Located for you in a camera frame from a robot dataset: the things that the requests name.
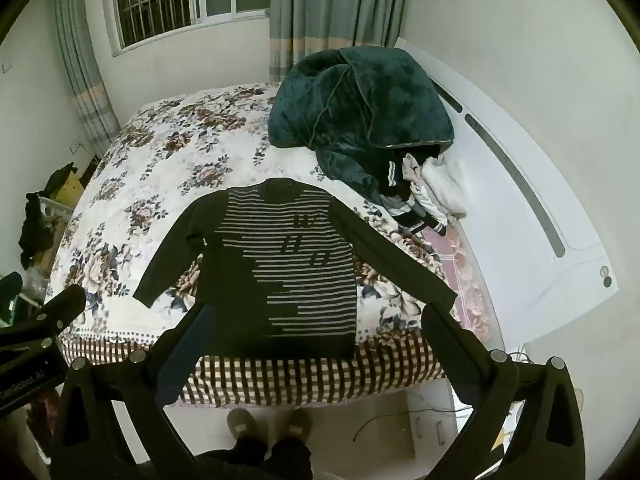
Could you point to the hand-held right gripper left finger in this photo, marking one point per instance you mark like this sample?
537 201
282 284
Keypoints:
186 347

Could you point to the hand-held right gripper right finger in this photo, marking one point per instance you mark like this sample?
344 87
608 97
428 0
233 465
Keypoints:
446 342

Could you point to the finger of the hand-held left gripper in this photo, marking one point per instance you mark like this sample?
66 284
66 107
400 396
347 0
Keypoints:
62 305

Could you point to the black striped sweater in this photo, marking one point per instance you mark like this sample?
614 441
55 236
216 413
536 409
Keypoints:
300 270

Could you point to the white clothes pile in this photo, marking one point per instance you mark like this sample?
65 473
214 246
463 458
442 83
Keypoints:
445 185

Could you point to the clear plastic bag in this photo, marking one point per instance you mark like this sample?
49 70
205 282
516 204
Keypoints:
35 282

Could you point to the green shelf rack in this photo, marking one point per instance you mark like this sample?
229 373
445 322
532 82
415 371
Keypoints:
11 310

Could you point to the brown cardboard box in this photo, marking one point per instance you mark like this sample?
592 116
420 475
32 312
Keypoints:
50 250

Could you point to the pink floral bed sheet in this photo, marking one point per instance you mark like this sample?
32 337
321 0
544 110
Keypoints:
467 275

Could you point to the person's left slipper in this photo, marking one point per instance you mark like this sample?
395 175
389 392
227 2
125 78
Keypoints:
242 425

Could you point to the person's slipper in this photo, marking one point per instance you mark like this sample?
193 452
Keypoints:
242 425
298 422

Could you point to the yellow box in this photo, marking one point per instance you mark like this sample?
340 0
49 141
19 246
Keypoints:
71 191

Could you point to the person's right slipper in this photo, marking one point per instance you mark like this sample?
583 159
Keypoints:
298 422

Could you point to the black garment with white stripes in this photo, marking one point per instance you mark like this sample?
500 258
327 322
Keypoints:
400 212

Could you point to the white bed headboard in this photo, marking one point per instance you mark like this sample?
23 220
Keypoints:
495 200

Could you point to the floral bed quilt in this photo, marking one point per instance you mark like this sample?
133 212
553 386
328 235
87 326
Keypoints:
165 160

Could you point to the grey-green curtain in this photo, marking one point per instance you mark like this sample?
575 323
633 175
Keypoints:
325 5
85 75

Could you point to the dark green plush blanket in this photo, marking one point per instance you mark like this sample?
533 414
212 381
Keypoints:
350 100

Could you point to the window with metal grille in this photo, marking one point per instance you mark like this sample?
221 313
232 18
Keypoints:
150 0

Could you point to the white wall socket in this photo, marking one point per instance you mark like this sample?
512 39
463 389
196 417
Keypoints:
75 147

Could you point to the white wall switch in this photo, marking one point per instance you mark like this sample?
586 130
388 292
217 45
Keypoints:
5 67

